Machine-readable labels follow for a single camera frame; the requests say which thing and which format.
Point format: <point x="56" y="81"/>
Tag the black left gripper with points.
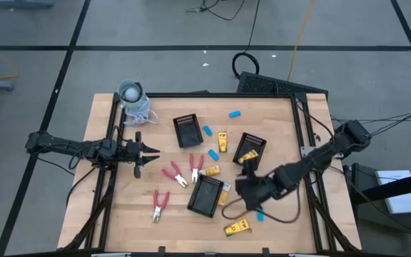
<point x="130" y="153"/>

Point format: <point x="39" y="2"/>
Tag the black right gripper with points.
<point x="259" y="189"/>

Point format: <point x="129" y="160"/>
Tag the blue eraser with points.
<point x="213" y="155"/>
<point x="260" y="216"/>
<point x="207" y="130"/>
<point x="234" y="114"/>

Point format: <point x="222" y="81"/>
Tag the black plastic slotted basket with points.
<point x="188" y="137"/>
<point x="205" y="200"/>
<point x="252" y="142"/>

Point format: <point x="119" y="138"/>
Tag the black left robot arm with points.
<point x="66" y="146"/>

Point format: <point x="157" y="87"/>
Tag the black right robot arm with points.
<point x="319" y="158"/>

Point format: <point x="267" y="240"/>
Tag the white ball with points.
<point x="131" y="94"/>

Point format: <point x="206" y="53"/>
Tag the black perforated computer case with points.
<point x="262" y="84"/>

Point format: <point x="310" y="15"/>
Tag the black stand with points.
<point x="387" y="187"/>

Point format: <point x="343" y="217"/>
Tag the white box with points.
<point x="405" y="203"/>

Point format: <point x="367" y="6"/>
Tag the black table edge bracket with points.
<point x="161" y="250"/>
<point x="265" y="251"/>

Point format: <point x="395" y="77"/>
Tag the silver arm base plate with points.
<point x="303" y="151"/>

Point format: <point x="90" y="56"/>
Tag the black metal table frame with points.
<point x="227" y="95"/>

